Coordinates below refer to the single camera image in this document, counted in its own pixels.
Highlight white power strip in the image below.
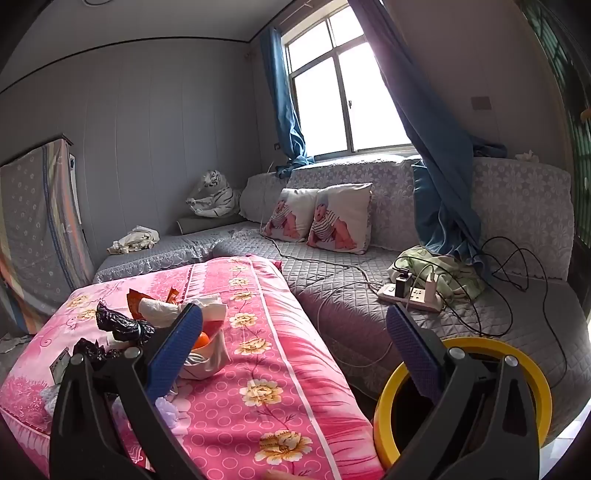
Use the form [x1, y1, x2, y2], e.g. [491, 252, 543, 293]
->
[378, 282, 441, 312]

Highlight dark green metal door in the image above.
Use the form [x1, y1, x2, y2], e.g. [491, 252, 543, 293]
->
[522, 0, 591, 319]

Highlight long blue curtain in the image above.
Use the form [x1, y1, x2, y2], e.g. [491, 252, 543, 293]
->
[346, 0, 509, 280]

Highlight white tissue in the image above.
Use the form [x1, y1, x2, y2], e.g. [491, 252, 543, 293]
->
[139, 295, 228, 333]

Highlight pink floral blanket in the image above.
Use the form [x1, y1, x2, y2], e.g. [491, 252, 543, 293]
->
[0, 256, 386, 480]

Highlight striped cloth covered furniture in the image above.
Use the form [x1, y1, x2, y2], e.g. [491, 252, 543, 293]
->
[0, 134, 95, 335]

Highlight black plastic bag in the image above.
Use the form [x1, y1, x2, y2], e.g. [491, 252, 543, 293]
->
[95, 302, 155, 344]
[73, 338, 125, 370]

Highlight orange snack wrapper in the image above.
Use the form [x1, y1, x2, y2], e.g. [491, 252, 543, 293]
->
[127, 287, 181, 319]

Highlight crumpled cream cloth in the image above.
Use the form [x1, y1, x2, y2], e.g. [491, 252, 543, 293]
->
[107, 225, 161, 256]

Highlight white foam net sleeve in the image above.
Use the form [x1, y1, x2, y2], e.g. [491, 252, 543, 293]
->
[154, 394, 185, 430]

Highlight white plastic bag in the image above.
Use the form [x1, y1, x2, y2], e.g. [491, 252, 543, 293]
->
[178, 330, 232, 380]

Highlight black charger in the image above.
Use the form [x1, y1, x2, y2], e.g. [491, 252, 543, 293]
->
[394, 268, 415, 298]

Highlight sliding glass window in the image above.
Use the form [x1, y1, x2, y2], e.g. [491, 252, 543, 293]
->
[281, 9, 414, 160]

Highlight yellow rimmed trash bin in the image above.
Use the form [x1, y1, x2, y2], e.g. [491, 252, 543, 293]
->
[373, 337, 552, 469]

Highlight grey quilted corner sofa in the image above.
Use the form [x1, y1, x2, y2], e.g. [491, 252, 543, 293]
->
[92, 154, 578, 444]

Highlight short blue curtain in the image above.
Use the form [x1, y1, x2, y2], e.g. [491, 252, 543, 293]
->
[259, 25, 315, 178]

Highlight black cables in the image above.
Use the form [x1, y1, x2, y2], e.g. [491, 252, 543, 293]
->
[434, 236, 568, 388]

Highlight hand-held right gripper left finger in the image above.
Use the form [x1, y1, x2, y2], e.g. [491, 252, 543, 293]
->
[48, 302, 206, 480]

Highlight grey bolster pillow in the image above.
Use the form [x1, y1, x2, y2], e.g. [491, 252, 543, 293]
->
[177, 213, 252, 235]

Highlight light green cloth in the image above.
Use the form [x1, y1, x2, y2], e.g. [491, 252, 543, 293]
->
[388, 244, 485, 308]

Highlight white tiger plush toy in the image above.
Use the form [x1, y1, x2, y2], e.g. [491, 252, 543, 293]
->
[186, 170, 241, 219]

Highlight baby print pillow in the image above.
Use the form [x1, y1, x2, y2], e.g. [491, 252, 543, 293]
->
[307, 183, 374, 256]
[260, 187, 319, 243]

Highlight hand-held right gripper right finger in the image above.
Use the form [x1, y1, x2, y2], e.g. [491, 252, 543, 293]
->
[383, 302, 543, 480]

